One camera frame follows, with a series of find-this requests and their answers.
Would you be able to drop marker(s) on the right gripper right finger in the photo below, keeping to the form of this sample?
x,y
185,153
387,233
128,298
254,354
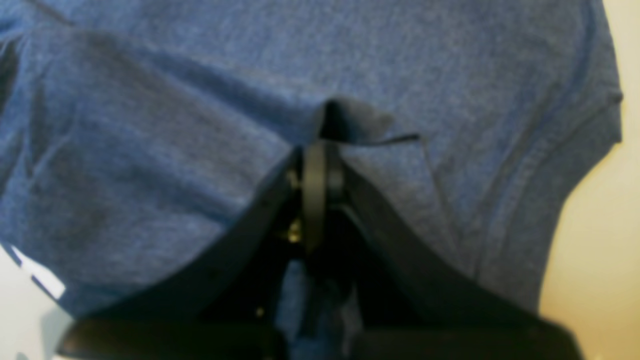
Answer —
x,y
415,306

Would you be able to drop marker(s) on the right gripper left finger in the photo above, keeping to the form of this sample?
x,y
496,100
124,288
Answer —
x,y
221,306

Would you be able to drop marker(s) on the blue grey T-shirt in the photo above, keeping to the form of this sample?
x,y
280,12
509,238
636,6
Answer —
x,y
135,133

